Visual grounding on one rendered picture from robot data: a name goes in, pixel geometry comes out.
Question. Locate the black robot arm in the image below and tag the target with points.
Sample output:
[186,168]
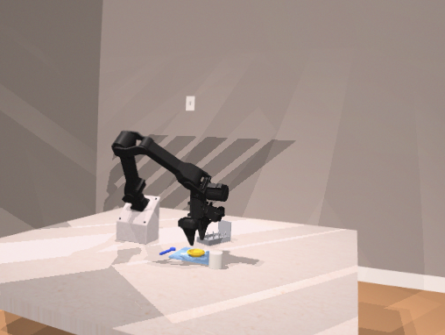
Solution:
[187,174]

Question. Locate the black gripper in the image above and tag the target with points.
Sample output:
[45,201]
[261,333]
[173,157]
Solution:
[194,222]

